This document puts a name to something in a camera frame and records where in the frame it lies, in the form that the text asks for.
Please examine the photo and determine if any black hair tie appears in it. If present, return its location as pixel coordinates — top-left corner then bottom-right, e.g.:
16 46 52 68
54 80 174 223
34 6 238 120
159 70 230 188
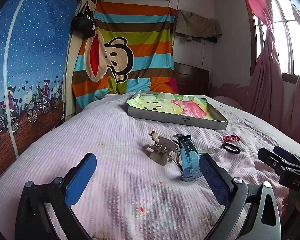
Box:
221 143 241 154

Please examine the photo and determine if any window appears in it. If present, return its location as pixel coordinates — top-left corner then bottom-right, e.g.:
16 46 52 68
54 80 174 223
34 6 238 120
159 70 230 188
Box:
251 0 300 80

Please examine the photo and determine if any pink pillow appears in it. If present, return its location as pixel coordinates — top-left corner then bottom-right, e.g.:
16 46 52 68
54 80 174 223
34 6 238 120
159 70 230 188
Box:
212 95 244 110

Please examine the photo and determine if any colourful printed cloth lining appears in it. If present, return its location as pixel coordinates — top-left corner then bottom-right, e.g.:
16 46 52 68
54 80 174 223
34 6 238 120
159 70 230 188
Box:
127 91 222 120

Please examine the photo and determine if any beige hair claw clip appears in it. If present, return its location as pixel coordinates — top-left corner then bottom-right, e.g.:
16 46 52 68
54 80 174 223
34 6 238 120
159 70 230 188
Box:
145 136 180 167

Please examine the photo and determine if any blue printed fabric wardrobe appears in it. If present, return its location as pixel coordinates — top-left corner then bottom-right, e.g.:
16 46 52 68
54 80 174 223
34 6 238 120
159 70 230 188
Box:
0 0 84 188

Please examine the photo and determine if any striped monkey print sheet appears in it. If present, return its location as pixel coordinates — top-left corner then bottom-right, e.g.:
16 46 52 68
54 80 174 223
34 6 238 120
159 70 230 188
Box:
71 0 180 107

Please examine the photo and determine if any grey shallow cardboard box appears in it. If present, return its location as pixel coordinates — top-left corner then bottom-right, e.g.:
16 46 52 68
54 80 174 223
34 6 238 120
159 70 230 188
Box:
126 90 229 131

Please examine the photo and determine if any person's right hand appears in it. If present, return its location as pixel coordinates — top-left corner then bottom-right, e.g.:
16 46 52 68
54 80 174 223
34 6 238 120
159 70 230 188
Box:
281 194 300 214

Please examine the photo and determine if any dark wooden headboard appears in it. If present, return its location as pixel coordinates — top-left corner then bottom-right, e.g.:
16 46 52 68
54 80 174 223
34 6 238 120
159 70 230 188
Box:
174 62 210 97

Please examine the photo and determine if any black tote bag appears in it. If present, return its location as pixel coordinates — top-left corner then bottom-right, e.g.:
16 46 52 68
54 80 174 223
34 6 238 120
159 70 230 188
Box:
71 4 95 37

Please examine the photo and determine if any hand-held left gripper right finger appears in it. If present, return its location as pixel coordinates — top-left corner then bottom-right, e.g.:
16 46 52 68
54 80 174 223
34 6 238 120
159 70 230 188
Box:
199 153 282 240

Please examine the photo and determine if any small chicken charm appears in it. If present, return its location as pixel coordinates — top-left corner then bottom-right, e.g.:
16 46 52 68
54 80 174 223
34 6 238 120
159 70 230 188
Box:
149 131 161 143

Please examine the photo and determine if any pink curtain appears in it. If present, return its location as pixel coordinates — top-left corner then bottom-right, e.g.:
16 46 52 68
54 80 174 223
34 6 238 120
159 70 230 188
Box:
238 0 300 128

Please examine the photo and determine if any blue wrist watch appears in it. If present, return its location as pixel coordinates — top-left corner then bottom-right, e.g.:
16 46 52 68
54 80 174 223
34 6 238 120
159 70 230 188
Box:
173 134 202 182

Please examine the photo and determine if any khaki hanging garment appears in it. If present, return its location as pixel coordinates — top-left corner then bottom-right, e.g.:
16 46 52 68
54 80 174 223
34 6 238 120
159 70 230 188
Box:
174 9 223 43

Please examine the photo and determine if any pink striped bedspread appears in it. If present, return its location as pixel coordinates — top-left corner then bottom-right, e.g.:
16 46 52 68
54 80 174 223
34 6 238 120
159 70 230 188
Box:
0 93 300 240

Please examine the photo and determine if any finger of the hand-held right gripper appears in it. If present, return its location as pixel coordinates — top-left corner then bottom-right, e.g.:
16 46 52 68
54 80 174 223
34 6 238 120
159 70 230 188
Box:
257 148 283 171
273 145 300 167

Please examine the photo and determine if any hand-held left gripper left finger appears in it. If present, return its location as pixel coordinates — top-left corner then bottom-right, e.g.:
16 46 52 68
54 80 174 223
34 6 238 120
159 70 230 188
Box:
15 152 98 240

